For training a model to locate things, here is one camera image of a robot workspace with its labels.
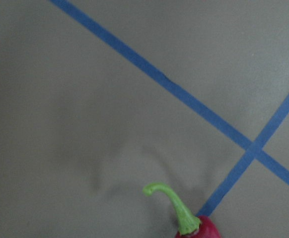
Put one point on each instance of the red chili pepper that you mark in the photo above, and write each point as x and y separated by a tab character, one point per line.
189	225

